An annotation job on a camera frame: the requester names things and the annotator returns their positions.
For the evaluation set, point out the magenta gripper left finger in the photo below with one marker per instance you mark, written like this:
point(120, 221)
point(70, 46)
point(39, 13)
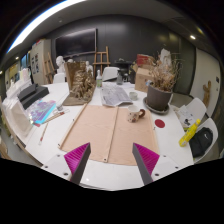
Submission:
point(76, 161)

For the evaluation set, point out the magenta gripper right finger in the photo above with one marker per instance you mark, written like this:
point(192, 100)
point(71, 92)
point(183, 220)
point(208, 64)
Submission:
point(146, 161)

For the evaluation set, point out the red round coaster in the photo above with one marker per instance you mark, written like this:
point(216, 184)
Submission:
point(159, 123)

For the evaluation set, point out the paint brush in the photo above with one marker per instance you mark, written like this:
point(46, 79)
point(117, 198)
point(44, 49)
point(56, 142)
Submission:
point(43, 133)

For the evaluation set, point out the white patterned mug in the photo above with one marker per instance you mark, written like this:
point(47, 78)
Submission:
point(134, 113)

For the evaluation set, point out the small ink jar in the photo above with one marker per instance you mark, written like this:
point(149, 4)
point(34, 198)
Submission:
point(59, 107)

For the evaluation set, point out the yellow bottle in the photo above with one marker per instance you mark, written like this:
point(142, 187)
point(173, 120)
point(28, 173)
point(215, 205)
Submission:
point(189, 133)

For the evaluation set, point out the black backpack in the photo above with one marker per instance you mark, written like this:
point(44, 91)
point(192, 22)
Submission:
point(201, 141)

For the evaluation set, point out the colourful painting pad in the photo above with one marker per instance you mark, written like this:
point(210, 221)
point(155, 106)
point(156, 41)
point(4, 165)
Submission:
point(40, 110)

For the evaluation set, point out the grey plant pot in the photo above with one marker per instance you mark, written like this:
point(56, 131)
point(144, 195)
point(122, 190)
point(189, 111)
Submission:
point(157, 99)

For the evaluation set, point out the small white bowl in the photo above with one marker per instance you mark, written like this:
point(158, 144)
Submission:
point(133, 96)

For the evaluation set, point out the newspaper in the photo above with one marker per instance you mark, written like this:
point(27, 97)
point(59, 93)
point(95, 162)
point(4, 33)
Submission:
point(113, 95)

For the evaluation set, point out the white canvas stack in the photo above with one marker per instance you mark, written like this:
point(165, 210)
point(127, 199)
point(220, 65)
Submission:
point(17, 117)

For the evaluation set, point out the brown sculpture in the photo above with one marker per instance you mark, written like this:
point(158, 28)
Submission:
point(80, 82)

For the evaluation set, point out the black box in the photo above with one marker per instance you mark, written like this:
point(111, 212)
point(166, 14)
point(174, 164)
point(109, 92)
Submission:
point(31, 94)

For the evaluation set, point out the spray bottle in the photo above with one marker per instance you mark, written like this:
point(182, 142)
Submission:
point(99, 79)

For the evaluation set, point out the cardboard box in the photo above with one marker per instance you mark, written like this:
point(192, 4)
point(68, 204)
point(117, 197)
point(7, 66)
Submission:
point(142, 79)

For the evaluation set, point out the dried plant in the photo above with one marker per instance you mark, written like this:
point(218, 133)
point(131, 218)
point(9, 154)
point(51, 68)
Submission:
point(165, 73)

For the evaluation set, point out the white chair back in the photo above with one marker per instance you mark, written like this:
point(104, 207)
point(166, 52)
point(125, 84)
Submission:
point(110, 73)

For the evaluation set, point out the wooden easel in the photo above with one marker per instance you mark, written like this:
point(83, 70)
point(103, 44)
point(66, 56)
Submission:
point(101, 59)

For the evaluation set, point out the white plaster bust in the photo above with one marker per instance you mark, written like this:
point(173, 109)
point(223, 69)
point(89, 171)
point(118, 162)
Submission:
point(60, 63)

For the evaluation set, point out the dark blackboard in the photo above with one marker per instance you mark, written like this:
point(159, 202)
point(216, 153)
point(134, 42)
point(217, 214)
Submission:
point(76, 43)

